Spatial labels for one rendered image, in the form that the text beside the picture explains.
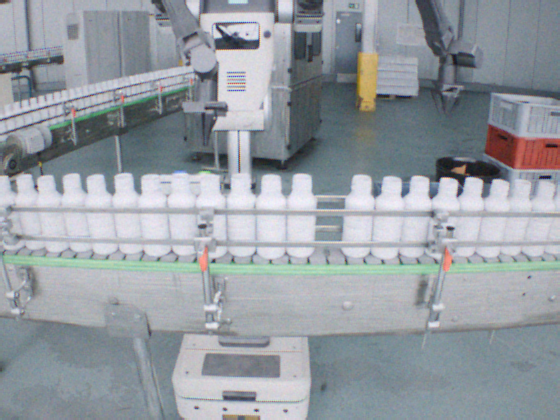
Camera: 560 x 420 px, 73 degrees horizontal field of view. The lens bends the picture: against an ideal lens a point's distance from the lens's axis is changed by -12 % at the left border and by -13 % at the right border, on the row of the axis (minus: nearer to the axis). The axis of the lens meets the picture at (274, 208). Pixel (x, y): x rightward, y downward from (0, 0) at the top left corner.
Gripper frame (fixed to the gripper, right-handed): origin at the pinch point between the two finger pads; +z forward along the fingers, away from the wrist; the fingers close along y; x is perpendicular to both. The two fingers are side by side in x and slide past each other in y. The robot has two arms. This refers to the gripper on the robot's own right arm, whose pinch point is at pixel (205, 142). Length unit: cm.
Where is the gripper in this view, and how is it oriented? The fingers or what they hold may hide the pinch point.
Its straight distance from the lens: 103.4
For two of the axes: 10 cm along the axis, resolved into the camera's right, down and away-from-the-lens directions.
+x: 0.1, -0.5, 10.0
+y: 10.0, 0.1, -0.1
